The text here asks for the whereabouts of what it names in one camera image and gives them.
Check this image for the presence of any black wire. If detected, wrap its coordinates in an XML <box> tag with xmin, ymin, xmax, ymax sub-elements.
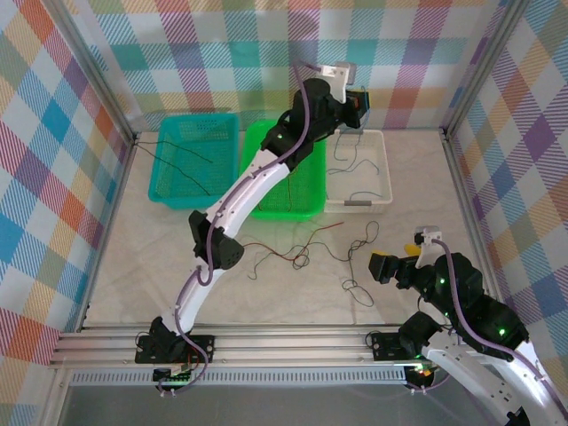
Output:
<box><xmin>162</xmin><ymin>160</ymin><xmax>211</xmax><ymax>196</ymax></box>
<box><xmin>248</xmin><ymin>230</ymin><xmax>354</xmax><ymax>281</ymax></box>
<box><xmin>134</xmin><ymin>140</ymin><xmax>215</xmax><ymax>164</ymax></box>
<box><xmin>342</xmin><ymin>220</ymin><xmax>381</xmax><ymax>309</ymax></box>

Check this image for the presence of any white plastic basket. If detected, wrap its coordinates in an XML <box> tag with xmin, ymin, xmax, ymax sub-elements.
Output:
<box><xmin>322</xmin><ymin>129</ymin><xmax>394</xmax><ymax>215</ymax></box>

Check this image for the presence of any green plastic basket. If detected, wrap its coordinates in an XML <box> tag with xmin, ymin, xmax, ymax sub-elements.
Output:
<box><xmin>239</xmin><ymin>119</ymin><xmax>328</xmax><ymax>222</ymax></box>

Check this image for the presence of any small circuit board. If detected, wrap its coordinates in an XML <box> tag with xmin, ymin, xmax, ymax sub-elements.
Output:
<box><xmin>153</xmin><ymin>364</ymin><xmax>199</xmax><ymax>394</ymax></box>
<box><xmin>406</xmin><ymin>361</ymin><xmax>438</xmax><ymax>390</ymax></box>

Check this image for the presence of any teal plastic basket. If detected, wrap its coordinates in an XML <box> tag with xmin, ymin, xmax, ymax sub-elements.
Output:
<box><xmin>147</xmin><ymin>113</ymin><xmax>241</xmax><ymax>212</ymax></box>

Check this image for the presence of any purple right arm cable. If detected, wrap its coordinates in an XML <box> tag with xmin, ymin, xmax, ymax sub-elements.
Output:
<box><xmin>407</xmin><ymin>239</ymin><xmax>560</xmax><ymax>426</ymax></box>

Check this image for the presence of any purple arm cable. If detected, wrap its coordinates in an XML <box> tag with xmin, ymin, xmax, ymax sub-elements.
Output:
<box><xmin>407</xmin><ymin>239</ymin><xmax>560</xmax><ymax>426</ymax></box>
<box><xmin>157</xmin><ymin>59</ymin><xmax>321</xmax><ymax>397</ymax></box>

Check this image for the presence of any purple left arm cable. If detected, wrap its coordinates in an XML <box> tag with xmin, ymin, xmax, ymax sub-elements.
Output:
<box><xmin>157</xmin><ymin>59</ymin><xmax>321</xmax><ymax>397</ymax></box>

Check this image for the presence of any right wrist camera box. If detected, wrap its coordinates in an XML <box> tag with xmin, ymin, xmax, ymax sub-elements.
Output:
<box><xmin>413</xmin><ymin>225</ymin><xmax>444</xmax><ymax>261</ymax></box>

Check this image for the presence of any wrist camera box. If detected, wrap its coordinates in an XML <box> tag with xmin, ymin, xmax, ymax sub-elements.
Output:
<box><xmin>319</xmin><ymin>61</ymin><xmax>359</xmax><ymax>101</ymax></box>
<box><xmin>413</xmin><ymin>225</ymin><xmax>444</xmax><ymax>261</ymax></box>

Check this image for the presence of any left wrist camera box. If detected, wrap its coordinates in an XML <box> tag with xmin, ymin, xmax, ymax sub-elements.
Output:
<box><xmin>319</xmin><ymin>61</ymin><xmax>359</xmax><ymax>101</ymax></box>

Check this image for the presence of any aluminium side rail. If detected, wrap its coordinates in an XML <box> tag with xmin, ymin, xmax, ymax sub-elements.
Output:
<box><xmin>441</xmin><ymin>128</ymin><xmax>511</xmax><ymax>329</ymax></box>
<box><xmin>75</xmin><ymin>132</ymin><xmax>139</xmax><ymax>334</ymax></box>

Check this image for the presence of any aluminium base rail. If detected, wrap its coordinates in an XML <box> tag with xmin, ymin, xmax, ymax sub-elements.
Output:
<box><xmin>47</xmin><ymin>326</ymin><xmax>540</xmax><ymax>369</ymax></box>

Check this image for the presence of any aluminium frame post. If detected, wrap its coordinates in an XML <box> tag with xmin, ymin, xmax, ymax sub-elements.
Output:
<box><xmin>442</xmin><ymin>0</ymin><xmax>533</xmax><ymax>138</ymax></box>
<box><xmin>52</xmin><ymin>0</ymin><xmax>138</xmax><ymax>147</ymax></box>

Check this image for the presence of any grey slotted cable duct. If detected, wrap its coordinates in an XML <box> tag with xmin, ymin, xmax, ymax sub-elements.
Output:
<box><xmin>68</xmin><ymin>367</ymin><xmax>409</xmax><ymax>386</ymax></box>

